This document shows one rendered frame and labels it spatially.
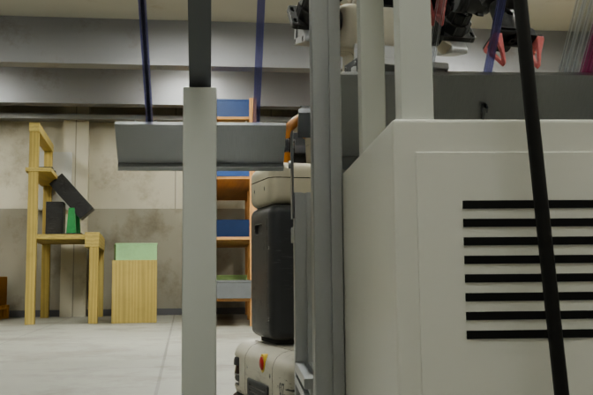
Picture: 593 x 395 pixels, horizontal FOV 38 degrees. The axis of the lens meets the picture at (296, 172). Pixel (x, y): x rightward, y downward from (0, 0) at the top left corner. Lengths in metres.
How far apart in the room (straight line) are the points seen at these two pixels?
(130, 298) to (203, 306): 7.63
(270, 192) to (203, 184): 1.00
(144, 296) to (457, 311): 8.45
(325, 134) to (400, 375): 0.50
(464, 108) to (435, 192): 0.93
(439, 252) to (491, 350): 0.09
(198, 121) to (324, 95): 0.42
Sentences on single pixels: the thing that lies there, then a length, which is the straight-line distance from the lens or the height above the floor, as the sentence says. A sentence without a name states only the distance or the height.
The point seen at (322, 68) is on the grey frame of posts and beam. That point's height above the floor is 0.76.
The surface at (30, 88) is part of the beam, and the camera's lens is 10.68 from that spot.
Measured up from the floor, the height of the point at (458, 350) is 0.42.
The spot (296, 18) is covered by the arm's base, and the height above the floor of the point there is 1.17.
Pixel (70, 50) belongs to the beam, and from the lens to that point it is 8.66.
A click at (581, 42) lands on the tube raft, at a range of 1.69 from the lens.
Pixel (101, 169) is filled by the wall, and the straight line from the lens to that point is 11.00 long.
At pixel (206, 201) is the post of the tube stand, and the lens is 1.55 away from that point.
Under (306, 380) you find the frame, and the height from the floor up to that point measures 0.32.
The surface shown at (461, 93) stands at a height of 0.82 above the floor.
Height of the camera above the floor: 0.48
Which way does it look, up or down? 7 degrees up
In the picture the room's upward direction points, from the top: 1 degrees counter-clockwise
